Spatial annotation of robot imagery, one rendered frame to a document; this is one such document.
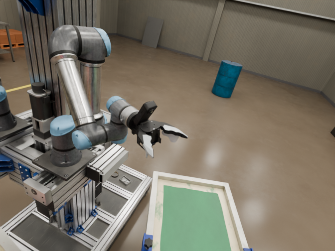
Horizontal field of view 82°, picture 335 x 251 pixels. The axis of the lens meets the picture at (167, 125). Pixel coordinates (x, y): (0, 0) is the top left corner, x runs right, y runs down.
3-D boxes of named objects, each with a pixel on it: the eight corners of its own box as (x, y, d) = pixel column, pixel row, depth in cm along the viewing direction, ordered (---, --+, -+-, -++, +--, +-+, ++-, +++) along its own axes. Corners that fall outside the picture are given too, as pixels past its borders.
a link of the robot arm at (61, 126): (48, 139, 98) (44, 116, 91) (75, 132, 107) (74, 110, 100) (56, 153, 91) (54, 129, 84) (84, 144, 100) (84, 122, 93)
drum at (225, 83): (212, 88, 677) (223, 58, 624) (231, 94, 663) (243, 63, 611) (209, 93, 621) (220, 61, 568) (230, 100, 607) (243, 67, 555)
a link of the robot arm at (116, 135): (97, 140, 83) (98, 117, 77) (120, 133, 90) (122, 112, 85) (107, 150, 79) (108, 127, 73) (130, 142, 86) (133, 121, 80)
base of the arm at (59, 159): (67, 144, 112) (65, 130, 107) (88, 154, 108) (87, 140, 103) (43, 159, 99) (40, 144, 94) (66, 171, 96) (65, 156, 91)
